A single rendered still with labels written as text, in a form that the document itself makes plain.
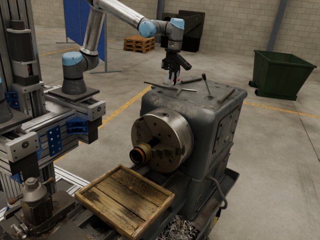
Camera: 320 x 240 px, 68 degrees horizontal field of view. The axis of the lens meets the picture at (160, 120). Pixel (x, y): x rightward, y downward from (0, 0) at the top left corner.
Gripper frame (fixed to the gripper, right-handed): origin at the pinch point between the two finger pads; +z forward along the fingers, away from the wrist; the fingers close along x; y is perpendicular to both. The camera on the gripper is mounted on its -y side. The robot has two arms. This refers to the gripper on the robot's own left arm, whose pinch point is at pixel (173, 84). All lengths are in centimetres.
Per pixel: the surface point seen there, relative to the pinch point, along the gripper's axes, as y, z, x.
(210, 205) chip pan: -37, 75, -5
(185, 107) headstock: -16.9, 4.7, 13.8
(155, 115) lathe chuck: -10.6, 5.4, 31.2
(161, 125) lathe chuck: -15.2, 9.0, 32.1
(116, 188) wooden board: -5, 41, 51
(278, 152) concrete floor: -57, 129, -212
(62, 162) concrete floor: 136, 130, -7
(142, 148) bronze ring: -13.3, 17.1, 43.4
